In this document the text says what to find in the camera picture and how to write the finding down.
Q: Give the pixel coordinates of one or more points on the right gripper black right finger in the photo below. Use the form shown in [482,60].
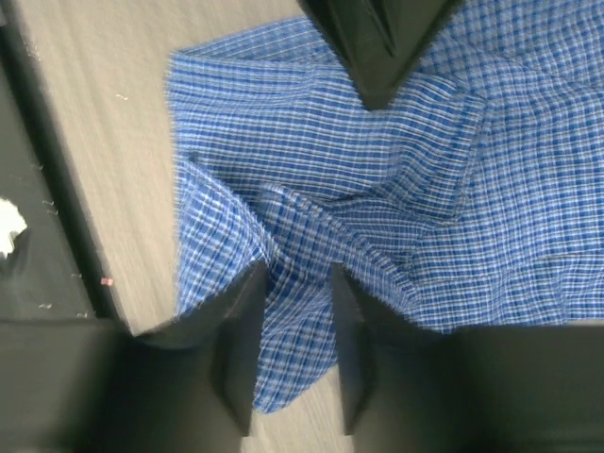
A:
[479,389]

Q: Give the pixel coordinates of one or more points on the blue checked long sleeve shirt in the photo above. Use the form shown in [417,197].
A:
[476,197]

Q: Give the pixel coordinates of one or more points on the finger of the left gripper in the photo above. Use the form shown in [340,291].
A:
[379,42]

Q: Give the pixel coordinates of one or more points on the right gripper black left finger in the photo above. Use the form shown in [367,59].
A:
[89,385]

